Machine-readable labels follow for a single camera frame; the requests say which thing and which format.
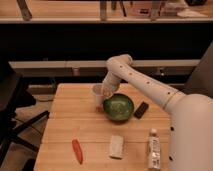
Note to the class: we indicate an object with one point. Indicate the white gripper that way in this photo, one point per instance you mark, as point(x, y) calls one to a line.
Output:
point(110, 86)

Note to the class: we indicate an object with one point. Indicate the green ceramic bowl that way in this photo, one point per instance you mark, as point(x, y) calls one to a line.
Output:
point(118, 107)

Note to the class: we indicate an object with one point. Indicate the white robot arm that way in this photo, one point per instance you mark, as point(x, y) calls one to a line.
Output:
point(191, 128)

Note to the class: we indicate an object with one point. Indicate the black rectangular block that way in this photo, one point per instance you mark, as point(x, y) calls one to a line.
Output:
point(141, 110)

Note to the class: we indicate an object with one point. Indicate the white sponge block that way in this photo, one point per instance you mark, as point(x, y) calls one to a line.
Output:
point(116, 146)

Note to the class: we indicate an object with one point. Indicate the orange carrot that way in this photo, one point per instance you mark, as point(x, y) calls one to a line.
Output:
point(77, 150)

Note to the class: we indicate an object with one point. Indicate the white tube with cap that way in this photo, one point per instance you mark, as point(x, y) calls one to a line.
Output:
point(154, 151)

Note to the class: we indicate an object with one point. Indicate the grey box at right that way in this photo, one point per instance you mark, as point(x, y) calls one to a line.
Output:
point(201, 79)

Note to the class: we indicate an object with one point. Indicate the black office chair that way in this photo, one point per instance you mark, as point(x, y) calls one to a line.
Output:
point(13, 95)

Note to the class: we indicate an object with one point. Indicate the long grey metal rail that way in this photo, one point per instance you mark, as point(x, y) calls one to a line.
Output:
point(98, 68)

